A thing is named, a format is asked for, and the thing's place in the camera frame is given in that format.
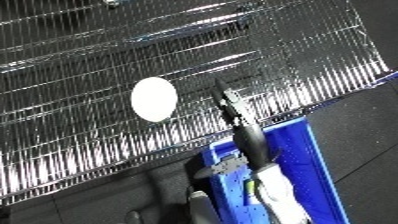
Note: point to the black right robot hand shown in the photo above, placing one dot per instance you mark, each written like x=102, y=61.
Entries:
x=249, y=133

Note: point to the pale right robot forearm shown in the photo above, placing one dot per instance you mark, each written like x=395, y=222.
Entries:
x=278, y=196

